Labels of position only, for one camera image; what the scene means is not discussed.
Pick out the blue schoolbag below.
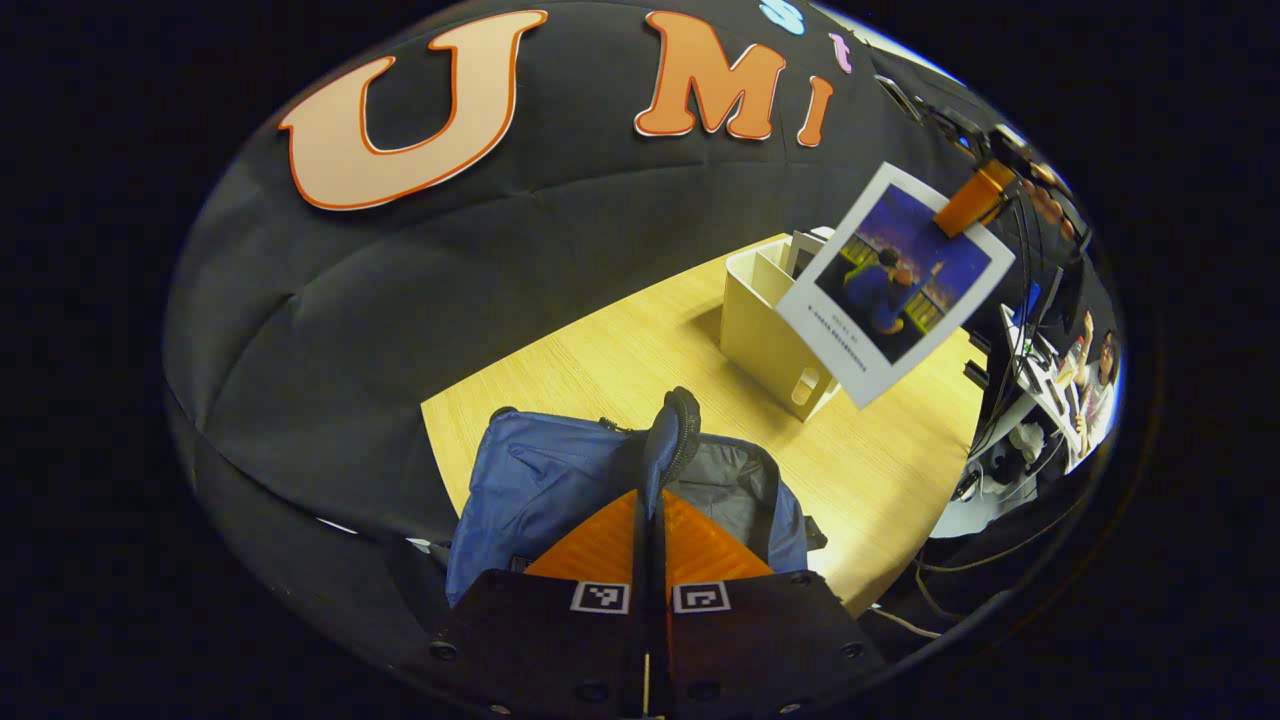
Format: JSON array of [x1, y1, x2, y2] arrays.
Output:
[[445, 387, 829, 606]]

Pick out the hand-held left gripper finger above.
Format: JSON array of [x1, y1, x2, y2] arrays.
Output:
[[425, 490, 651, 719], [650, 490, 891, 719]]

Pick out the blue book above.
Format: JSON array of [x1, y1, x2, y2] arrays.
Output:
[[775, 162, 1016, 409]]

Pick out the white background desk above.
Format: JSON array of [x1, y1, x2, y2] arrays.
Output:
[[930, 380, 1086, 541]]

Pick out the white bookshelf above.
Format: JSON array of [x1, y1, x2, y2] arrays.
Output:
[[720, 228, 851, 423]]

